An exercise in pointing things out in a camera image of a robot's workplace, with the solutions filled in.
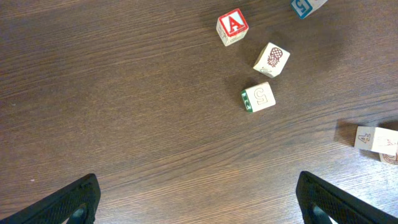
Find green edged number five block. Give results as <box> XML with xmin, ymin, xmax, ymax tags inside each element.
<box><xmin>241</xmin><ymin>82</ymin><xmax>276</xmax><ymax>113</ymax></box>

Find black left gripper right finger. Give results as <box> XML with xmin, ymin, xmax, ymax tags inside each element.
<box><xmin>296</xmin><ymin>171</ymin><xmax>397</xmax><ymax>224</ymax></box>

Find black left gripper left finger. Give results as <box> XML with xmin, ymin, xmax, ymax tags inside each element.
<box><xmin>1</xmin><ymin>174</ymin><xmax>101</xmax><ymax>224</ymax></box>

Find pineapple picture wooden block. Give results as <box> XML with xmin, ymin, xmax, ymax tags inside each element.
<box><xmin>253</xmin><ymin>42</ymin><xmax>290</xmax><ymax>78</ymax></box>

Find red letter U block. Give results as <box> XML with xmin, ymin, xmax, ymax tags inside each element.
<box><xmin>379</xmin><ymin>153</ymin><xmax>398</xmax><ymax>165</ymax></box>

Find blue edged wooden block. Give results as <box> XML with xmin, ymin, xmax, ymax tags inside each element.
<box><xmin>290</xmin><ymin>0</ymin><xmax>328</xmax><ymax>19</ymax></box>

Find ice cream number four block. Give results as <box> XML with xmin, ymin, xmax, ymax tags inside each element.
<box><xmin>354</xmin><ymin>126</ymin><xmax>397</xmax><ymax>156</ymax></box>

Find red letter A block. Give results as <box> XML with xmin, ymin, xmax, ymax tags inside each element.
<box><xmin>216</xmin><ymin>8</ymin><xmax>249</xmax><ymax>47</ymax></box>

